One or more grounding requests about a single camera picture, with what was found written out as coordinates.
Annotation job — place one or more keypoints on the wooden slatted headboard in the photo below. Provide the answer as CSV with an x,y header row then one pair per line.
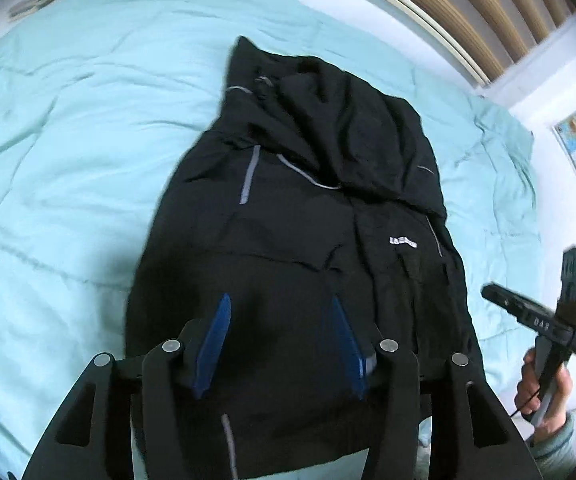
x,y
467,5

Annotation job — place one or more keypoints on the person's right forearm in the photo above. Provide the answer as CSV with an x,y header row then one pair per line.
x,y
557,442

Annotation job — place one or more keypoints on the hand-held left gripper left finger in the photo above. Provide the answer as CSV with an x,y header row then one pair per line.
x,y
213,347

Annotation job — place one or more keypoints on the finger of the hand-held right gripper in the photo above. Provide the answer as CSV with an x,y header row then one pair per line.
x,y
503,302

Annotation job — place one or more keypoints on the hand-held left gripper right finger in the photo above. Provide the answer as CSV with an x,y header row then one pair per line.
x,y
348,352

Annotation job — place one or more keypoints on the person's right hand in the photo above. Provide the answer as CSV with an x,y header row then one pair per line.
x,y
562,395

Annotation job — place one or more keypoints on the black hooded jacket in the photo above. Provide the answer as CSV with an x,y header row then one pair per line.
x,y
293,210

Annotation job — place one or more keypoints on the teal bed blanket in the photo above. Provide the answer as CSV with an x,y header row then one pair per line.
x,y
68,160

